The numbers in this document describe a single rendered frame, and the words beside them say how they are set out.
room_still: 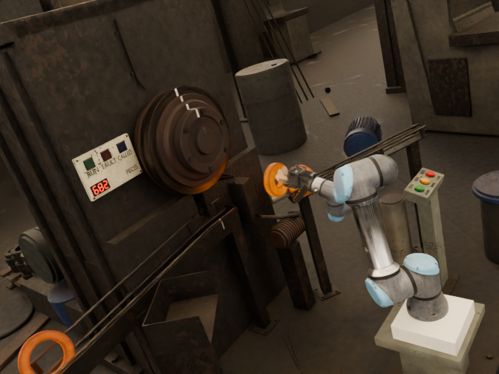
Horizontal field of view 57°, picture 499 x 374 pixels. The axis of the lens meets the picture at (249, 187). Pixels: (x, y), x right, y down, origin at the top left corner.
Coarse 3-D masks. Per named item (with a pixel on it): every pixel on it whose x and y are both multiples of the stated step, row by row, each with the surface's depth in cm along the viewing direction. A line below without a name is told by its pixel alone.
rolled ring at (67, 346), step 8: (32, 336) 160; (40, 336) 161; (48, 336) 162; (56, 336) 164; (64, 336) 165; (24, 344) 159; (32, 344) 159; (64, 344) 165; (72, 344) 166; (24, 352) 157; (64, 352) 166; (72, 352) 166; (24, 360) 156; (64, 360) 164; (24, 368) 156
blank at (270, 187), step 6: (270, 168) 205; (276, 168) 207; (264, 174) 205; (270, 174) 204; (264, 180) 205; (270, 180) 204; (264, 186) 206; (270, 186) 205; (276, 186) 208; (282, 186) 211; (270, 192) 206; (276, 192) 208; (282, 192) 211
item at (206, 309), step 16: (208, 272) 176; (160, 288) 177; (176, 288) 180; (192, 288) 179; (208, 288) 179; (160, 304) 173; (176, 304) 181; (192, 304) 178; (208, 304) 176; (160, 320) 170; (176, 320) 153; (192, 320) 153; (208, 320) 168; (160, 336) 156; (176, 336) 156; (192, 336) 156; (208, 336) 161; (160, 352) 160; (208, 352) 175; (208, 368) 178
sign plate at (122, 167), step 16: (112, 144) 185; (128, 144) 190; (80, 160) 175; (96, 160) 180; (112, 160) 185; (128, 160) 191; (80, 176) 176; (96, 176) 180; (112, 176) 185; (128, 176) 191; (96, 192) 180
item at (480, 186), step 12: (480, 180) 237; (492, 180) 234; (480, 192) 228; (492, 192) 224; (480, 204) 237; (492, 204) 226; (492, 216) 230; (492, 228) 233; (492, 240) 236; (492, 252) 240
